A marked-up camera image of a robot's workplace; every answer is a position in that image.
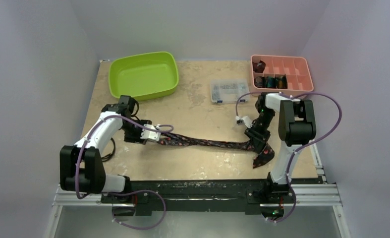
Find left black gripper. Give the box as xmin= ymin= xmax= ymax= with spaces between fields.
xmin=120 ymin=119 xmax=152 ymax=144

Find dark floral patterned tie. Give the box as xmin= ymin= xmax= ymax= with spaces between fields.
xmin=158 ymin=132 xmax=275 ymax=169

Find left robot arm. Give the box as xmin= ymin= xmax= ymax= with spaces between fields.
xmin=60 ymin=96 xmax=160 ymax=203

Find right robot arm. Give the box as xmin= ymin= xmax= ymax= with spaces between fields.
xmin=245 ymin=93 xmax=316 ymax=202

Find green plastic tub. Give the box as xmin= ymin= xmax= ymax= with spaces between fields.
xmin=108 ymin=52 xmax=179 ymax=101

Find rolled teal tie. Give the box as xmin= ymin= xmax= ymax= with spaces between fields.
xmin=265 ymin=76 xmax=277 ymax=88

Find clear plastic parts box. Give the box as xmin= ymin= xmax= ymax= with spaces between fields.
xmin=210 ymin=79 xmax=250 ymax=104

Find rolled dark gold tie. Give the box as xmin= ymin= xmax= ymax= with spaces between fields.
xmin=275 ymin=75 xmax=288 ymax=89

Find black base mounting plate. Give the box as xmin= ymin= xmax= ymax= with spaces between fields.
xmin=100 ymin=179 xmax=296 ymax=218

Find pink divided organizer tray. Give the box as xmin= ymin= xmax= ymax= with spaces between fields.
xmin=249 ymin=55 xmax=314 ymax=96

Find rolled dark red tie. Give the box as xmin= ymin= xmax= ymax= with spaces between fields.
xmin=252 ymin=60 xmax=266 ymax=73

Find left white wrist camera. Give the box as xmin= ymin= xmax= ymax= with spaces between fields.
xmin=140 ymin=124 xmax=161 ymax=142

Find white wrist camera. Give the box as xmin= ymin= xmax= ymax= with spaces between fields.
xmin=235 ymin=116 xmax=254 ymax=128
xmin=140 ymin=124 xmax=161 ymax=142

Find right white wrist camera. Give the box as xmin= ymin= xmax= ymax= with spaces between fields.
xmin=235 ymin=116 xmax=254 ymax=128

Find black cable loop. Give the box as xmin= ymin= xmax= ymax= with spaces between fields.
xmin=100 ymin=137 xmax=116 ymax=163

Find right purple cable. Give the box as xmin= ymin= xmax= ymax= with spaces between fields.
xmin=235 ymin=91 xmax=343 ymax=224

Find aluminium frame rail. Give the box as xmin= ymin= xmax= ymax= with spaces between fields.
xmin=44 ymin=182 xmax=351 ymax=238

